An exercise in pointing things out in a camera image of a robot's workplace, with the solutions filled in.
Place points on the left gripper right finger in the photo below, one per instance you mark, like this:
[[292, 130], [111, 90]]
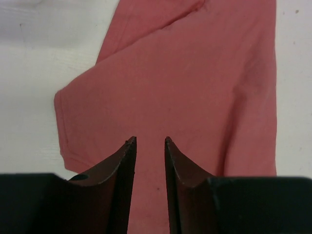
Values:
[[191, 207]]

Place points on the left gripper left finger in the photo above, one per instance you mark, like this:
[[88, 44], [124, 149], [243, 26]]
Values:
[[105, 193]]

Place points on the pink t shirt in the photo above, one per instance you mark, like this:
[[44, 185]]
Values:
[[202, 72]]

